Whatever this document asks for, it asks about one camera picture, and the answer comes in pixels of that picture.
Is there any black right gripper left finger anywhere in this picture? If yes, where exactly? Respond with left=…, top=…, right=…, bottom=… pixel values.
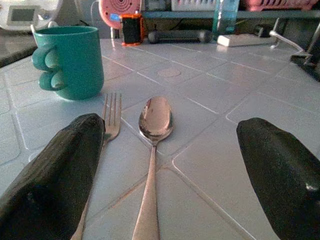
left=0, top=113, right=106, bottom=240

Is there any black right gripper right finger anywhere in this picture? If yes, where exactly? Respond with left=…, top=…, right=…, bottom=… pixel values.
left=235, top=117, right=320, bottom=240

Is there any silver metal fork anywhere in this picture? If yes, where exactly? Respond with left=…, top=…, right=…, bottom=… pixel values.
left=70, top=92, right=123, bottom=240

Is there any silver metal spoon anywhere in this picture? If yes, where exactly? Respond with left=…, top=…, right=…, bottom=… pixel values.
left=131, top=96, right=174, bottom=240

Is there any teal plastic mug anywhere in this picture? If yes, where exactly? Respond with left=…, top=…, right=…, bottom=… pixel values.
left=31, top=25, right=105, bottom=101

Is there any dark grey mat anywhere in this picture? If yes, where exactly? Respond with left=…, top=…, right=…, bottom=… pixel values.
left=0, top=34, right=38, bottom=69

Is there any white flat box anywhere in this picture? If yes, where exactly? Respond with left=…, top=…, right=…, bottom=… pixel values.
left=216, top=33, right=278, bottom=48

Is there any teal clear bottle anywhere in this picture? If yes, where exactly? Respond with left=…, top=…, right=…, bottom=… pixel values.
left=211, top=0, right=240, bottom=38

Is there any orange and black device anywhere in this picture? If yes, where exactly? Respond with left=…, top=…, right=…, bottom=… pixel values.
left=119, top=13, right=146, bottom=47

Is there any white appliance with grey display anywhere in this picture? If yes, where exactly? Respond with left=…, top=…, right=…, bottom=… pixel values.
left=0, top=0, right=63, bottom=32

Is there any pink slotted basket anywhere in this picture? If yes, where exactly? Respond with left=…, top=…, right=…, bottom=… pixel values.
left=239, top=0, right=320, bottom=12

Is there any pink round device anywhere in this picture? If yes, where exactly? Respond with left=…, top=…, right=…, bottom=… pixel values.
left=98, top=0, right=142, bottom=31

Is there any teal shelf board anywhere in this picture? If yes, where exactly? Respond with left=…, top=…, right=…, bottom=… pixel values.
left=141, top=9, right=320, bottom=20

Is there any white slotted basket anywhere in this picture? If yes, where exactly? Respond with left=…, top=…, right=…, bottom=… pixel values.
left=171, top=0, right=218, bottom=12

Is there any black bar handle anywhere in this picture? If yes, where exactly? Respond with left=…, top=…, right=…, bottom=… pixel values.
left=147, top=29, right=213, bottom=45

